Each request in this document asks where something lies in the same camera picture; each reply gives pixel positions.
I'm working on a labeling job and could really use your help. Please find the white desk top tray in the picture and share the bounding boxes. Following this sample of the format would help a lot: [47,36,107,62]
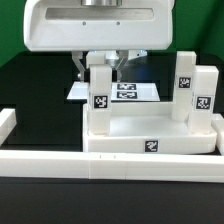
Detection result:
[82,102,217,154]

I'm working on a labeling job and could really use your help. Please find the white fence block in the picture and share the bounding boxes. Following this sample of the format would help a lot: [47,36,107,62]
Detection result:
[0,108,17,146]
[212,114,224,156]

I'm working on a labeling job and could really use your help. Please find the white front fence bar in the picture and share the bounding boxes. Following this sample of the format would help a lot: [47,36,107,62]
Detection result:
[0,150,224,183]

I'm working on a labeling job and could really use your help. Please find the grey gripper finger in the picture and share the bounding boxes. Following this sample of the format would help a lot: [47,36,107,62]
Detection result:
[112,50,128,82]
[72,51,90,82]

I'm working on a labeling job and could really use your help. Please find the white left fence block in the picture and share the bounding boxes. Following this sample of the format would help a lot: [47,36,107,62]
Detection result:
[0,108,17,146]

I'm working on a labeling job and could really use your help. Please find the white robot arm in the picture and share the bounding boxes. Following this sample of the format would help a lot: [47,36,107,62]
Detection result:
[23,0,175,80]

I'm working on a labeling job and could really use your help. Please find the white right fence block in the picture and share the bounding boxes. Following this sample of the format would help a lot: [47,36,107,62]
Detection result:
[212,114,224,156]

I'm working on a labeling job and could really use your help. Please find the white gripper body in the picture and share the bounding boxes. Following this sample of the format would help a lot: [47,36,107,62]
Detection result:
[23,0,174,51]

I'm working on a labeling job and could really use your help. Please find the marker tag sheet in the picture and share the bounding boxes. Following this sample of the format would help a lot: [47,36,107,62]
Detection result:
[67,82,160,102]

